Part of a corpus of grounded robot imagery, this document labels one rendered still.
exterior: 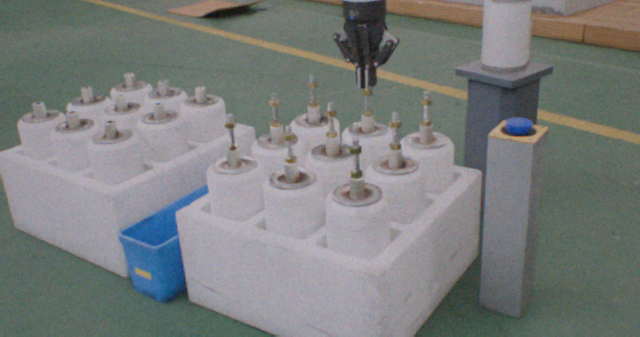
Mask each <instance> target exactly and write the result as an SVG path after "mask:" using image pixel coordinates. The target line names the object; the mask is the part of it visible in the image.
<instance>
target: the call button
mask: <svg viewBox="0 0 640 337"><path fill-rule="evenodd" d="M532 125H533V123H532V121H530V120H529V119H526V118H510V119H508V120H506V122H505V127H506V128H508V131H509V132H511V134H516V135H523V134H527V132H529V129H531V128H532Z"/></svg>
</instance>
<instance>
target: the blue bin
mask: <svg viewBox="0 0 640 337"><path fill-rule="evenodd" d="M208 194H209V187H208V184H206V185H204V186H202V187H199V188H198V189H196V190H194V191H192V192H190V194H188V195H186V196H185V197H183V198H180V199H178V200H176V201H174V202H172V203H171V204H169V205H167V206H165V207H163V208H160V209H158V210H157V211H155V212H153V214H151V215H149V216H147V217H146V218H144V219H141V220H139V221H137V222H135V223H133V224H132V225H130V226H128V227H126V228H124V229H121V230H120V231H119V233H118V239H119V242H120V243H122V246H124V250H125V255H126V259H127V263H128V267H129V271H130V275H131V279H132V283H133V287H134V290H135V292H138V293H140V294H142V295H145V296H147V297H149V298H152V299H154V300H156V301H158V302H160V303H170V302H172V301H173V300H174V299H176V298H177V297H179V296H180V295H183V294H184V293H186V291H187V290H188V287H187V281H186V274H185V267H184V261H183V254H181V247H180V240H179V234H178V227H177V220H176V212H177V211H178V210H180V209H183V208H184V207H186V206H190V205H191V204H192V203H193V202H195V201H196V200H198V199H200V198H202V197H204V196H206V195H208Z"/></svg>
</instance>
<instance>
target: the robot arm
mask: <svg viewBox="0 0 640 337"><path fill-rule="evenodd" d="M531 2H532V0H484V22H483V44H482V68H483V69H485V70H488V71H492V72H518V71H522V70H525V69H526V68H527V65H529V56H530V42H531V28H532V21H531V20H530V17H531ZM343 16H344V18H345V23H344V26H343V29H342V30H340V31H338V32H335V34H333V36H332V37H333V39H334V41H335V43H336V45H337V47H338V48H339V50H340V52H342V55H343V56H344V58H345V60H346V62H347V63H352V64H353V65H354V66H355V71H356V84H358V88H361V89H363V88H366V89H368V90H370V89H372V88H374V86H375V85H376V83H377V80H376V79H377V78H376V77H377V76H376V68H377V67H379V66H381V65H385V64H386V63H387V61H388V60H389V58H390V57H391V55H392V54H393V51H394V50H395V48H396V46H397V45H398V43H399V38H397V37H395V38H393V37H392V36H391V35H390V34H389V32H388V27H387V25H386V16H387V0H343ZM383 39H384V42H383V44H382V45H383V46H384V47H383V48H382V50H380V52H379V44H380V42H382V41H383ZM364 83H365V85H364Z"/></svg>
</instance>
